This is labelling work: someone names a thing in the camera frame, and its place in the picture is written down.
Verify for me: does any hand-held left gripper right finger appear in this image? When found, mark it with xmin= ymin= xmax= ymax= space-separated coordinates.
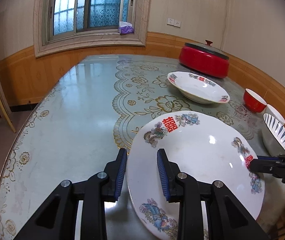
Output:
xmin=157 ymin=148 xmax=270 ymax=240

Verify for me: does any purple tissue box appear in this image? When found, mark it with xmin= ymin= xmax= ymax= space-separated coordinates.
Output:
xmin=118 ymin=21 xmax=135 ymax=34

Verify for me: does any grey pot lid red knob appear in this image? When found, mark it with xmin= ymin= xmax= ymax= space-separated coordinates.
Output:
xmin=185 ymin=40 xmax=230 ymax=60

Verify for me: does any blue striped white bowl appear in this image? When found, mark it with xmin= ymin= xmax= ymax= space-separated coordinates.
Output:
xmin=261 ymin=112 xmax=285 ymax=157

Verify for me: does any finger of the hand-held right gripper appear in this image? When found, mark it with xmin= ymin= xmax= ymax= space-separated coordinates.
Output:
xmin=257 ymin=154 xmax=285 ymax=163
xmin=247 ymin=158 xmax=285 ymax=178

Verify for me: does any red electric cooking pot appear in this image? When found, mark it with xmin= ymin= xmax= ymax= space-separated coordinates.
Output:
xmin=179 ymin=45 xmax=230 ymax=79

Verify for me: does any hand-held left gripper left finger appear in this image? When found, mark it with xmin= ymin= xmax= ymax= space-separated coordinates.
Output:
xmin=14 ymin=148 xmax=128 ymax=240

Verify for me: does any white dragon phoenix print plate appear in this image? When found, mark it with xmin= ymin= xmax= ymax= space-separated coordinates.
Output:
xmin=167 ymin=71 xmax=230 ymax=105
xmin=126 ymin=110 xmax=265 ymax=240

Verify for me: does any red bowl white inside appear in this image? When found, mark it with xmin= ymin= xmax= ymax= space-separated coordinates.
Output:
xmin=243 ymin=88 xmax=267 ymax=113

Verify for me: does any small plain white bowl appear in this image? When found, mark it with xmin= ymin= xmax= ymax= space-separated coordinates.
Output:
xmin=263 ymin=104 xmax=285 ymax=127

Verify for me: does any window with patterned glass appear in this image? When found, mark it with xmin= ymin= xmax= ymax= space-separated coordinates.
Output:
xmin=34 ymin=0 xmax=153 ymax=58

